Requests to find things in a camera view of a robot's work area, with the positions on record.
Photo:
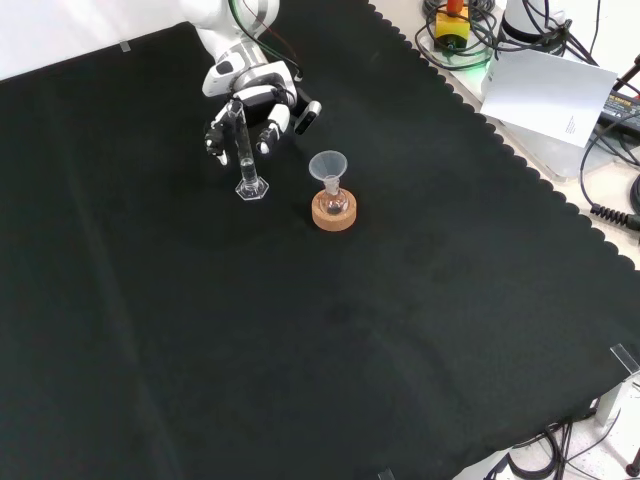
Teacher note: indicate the round-bottom glass flask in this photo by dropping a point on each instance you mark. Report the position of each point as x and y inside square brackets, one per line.
[334, 200]

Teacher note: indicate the white metal bracket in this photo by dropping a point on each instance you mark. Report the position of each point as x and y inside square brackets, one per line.
[617, 400]

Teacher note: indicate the black bench cloth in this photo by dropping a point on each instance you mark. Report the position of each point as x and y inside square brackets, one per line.
[250, 325]

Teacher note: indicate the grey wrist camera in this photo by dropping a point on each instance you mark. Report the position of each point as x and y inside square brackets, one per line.
[308, 117]

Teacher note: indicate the black power adapter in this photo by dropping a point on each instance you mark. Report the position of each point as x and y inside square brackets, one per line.
[622, 110]

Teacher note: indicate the clear glass graduated cylinder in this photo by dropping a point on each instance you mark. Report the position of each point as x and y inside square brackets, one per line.
[246, 165]

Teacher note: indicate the white cylindrical post base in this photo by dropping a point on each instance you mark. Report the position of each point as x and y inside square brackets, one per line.
[522, 20]

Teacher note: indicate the pale board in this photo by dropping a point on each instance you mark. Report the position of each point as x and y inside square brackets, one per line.
[545, 95]

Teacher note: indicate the pale grey box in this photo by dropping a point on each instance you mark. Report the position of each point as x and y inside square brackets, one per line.
[550, 155]

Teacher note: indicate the clear plastic funnel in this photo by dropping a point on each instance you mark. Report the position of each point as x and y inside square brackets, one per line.
[327, 165]

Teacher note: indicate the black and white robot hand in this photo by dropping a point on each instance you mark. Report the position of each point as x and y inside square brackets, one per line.
[250, 85]

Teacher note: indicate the yellow stop button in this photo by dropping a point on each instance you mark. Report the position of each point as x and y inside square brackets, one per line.
[452, 30]

